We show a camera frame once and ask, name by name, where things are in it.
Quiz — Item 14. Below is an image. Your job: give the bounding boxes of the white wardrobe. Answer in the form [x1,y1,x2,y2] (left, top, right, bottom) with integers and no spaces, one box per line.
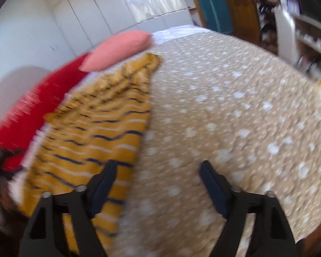
[0,0,194,67]

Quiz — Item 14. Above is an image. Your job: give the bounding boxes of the wooden door frame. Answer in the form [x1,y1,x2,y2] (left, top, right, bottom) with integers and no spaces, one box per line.
[183,0,261,45]

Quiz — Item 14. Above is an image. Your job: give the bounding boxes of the cluttered white shelf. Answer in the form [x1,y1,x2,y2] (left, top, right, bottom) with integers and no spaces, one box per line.
[250,0,321,86]

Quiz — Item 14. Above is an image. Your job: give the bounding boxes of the yellow striped shirt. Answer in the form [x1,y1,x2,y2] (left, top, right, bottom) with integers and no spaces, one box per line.
[17,53,163,255]

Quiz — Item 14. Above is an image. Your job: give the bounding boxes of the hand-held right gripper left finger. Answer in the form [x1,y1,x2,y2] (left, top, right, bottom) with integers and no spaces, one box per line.
[17,160,119,257]

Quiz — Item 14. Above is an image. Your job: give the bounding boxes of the red pillow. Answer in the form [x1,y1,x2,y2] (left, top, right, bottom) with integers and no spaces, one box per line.
[0,53,93,172]

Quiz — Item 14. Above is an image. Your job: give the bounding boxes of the teal door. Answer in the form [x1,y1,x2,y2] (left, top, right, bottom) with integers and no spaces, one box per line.
[189,0,234,35]

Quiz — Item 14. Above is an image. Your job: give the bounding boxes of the beige spotted bedspread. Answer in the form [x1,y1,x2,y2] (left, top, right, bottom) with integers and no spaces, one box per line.
[9,31,321,257]

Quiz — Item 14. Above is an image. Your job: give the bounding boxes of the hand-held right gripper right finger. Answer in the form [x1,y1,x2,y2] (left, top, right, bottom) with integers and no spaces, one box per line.
[199,160,297,257]

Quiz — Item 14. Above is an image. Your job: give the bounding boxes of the pink pillow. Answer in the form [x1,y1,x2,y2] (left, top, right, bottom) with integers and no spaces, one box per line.
[79,30,153,72]

